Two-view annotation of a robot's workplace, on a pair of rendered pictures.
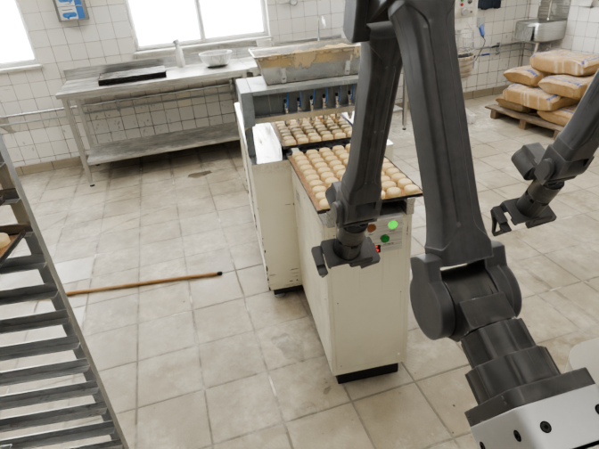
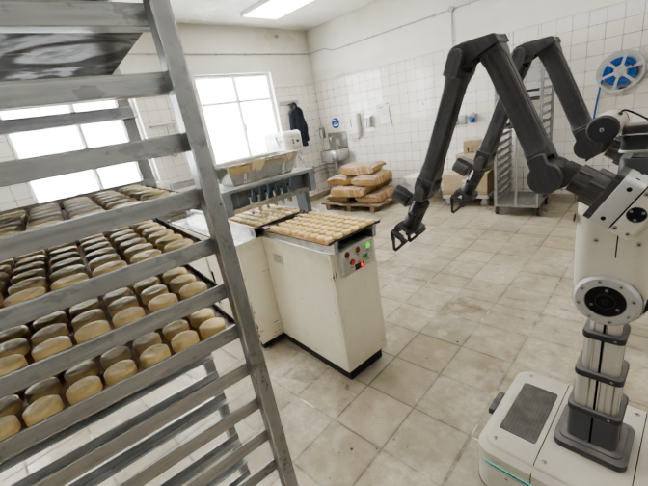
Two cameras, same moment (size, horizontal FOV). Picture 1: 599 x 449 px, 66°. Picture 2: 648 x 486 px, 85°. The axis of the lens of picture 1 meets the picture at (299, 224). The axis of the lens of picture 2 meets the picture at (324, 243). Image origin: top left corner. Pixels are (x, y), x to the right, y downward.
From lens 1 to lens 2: 0.77 m
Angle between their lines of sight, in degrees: 28
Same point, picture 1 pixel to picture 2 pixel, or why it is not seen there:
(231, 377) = not seen: hidden behind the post
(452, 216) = (542, 133)
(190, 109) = not seen: hidden behind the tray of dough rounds
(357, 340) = (360, 337)
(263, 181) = (245, 256)
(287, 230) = (267, 290)
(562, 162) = (488, 155)
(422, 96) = (514, 86)
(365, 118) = (449, 122)
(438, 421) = (425, 369)
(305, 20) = (185, 166)
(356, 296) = (354, 303)
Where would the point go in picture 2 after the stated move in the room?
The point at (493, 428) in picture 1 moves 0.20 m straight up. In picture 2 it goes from (610, 201) to (621, 106)
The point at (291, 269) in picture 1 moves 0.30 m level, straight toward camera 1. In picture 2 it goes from (274, 322) to (295, 339)
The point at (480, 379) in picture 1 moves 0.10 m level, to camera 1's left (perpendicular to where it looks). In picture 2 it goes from (593, 187) to (572, 198)
